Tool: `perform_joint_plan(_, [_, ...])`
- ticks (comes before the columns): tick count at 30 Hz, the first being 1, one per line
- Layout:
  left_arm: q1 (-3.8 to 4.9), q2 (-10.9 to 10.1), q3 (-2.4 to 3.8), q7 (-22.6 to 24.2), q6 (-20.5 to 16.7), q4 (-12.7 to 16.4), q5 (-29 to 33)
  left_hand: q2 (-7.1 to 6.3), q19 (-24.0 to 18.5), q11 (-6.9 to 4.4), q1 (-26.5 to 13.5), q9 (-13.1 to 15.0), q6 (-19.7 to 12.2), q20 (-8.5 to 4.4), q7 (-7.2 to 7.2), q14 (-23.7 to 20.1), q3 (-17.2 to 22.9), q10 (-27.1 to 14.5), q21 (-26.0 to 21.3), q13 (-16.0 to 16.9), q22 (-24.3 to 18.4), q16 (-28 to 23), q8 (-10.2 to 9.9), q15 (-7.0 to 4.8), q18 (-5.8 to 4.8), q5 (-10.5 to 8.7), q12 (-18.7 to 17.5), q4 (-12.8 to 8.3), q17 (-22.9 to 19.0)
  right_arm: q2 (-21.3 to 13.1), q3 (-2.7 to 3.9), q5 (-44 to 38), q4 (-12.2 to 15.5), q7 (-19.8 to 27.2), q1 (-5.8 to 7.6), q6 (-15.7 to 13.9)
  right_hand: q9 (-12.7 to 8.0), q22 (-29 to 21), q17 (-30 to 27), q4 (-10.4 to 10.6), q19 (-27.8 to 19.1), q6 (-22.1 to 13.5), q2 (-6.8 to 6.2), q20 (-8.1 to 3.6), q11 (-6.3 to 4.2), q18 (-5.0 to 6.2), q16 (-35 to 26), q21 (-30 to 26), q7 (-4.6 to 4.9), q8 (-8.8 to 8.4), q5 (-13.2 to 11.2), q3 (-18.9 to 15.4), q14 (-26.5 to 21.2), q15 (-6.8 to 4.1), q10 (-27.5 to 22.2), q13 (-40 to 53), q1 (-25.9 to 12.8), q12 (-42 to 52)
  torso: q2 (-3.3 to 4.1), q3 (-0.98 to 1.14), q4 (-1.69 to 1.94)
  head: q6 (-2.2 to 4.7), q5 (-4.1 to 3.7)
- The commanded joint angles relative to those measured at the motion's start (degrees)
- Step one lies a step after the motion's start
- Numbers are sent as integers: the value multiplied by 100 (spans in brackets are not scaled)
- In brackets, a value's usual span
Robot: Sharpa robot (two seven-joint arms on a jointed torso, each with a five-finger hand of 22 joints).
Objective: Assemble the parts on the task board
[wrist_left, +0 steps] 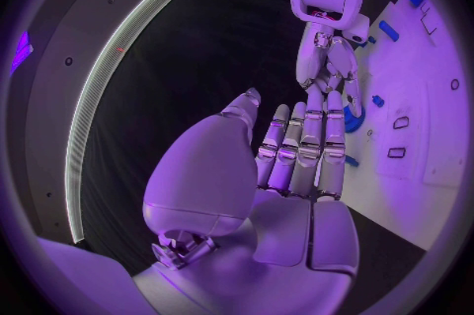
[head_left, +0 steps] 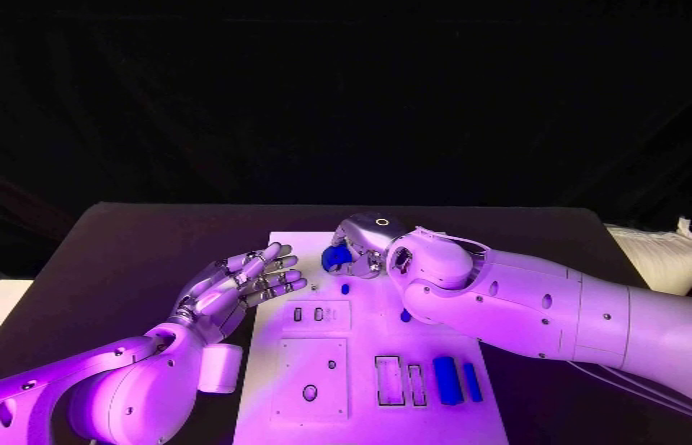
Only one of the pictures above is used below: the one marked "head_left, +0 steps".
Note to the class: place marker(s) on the thick blue cylinder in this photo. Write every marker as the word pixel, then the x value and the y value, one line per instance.
pixel 448 380

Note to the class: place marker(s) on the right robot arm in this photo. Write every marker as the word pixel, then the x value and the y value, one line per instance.
pixel 519 298

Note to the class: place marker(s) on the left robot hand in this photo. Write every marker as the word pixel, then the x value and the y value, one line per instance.
pixel 238 283

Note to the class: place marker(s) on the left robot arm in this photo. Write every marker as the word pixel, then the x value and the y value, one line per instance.
pixel 134 388

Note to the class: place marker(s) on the white cloth bundle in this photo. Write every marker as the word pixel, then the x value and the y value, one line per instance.
pixel 653 257

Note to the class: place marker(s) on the white task board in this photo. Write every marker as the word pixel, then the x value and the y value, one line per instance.
pixel 367 358

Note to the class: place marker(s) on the thin blue cylinder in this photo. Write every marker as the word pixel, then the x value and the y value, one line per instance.
pixel 471 382

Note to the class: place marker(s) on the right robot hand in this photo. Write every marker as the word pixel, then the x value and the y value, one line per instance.
pixel 364 240

